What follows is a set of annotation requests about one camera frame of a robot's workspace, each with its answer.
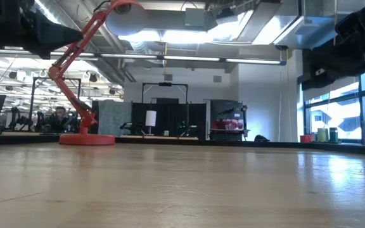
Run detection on green cup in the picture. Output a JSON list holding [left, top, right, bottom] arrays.
[[317, 127, 329, 143]]

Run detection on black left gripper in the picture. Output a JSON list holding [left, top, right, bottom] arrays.
[[0, 0, 84, 60]]

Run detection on white cylindrical shade lamp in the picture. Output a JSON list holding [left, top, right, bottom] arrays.
[[144, 110, 157, 136]]

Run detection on red desk lamp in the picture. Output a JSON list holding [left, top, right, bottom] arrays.
[[48, 0, 148, 146]]

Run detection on black equipment cart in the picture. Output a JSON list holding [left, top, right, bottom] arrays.
[[210, 99, 250, 141]]

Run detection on black partition curtain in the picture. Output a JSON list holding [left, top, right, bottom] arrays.
[[131, 101, 207, 137]]

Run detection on long ceiling light bar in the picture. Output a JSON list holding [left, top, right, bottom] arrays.
[[0, 47, 287, 67]]

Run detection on grey fabric partition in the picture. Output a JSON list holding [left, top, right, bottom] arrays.
[[98, 101, 132, 137]]

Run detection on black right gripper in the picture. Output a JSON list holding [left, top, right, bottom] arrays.
[[301, 0, 365, 92]]

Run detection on person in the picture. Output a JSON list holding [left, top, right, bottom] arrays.
[[214, 118, 244, 130], [51, 106, 68, 132]]

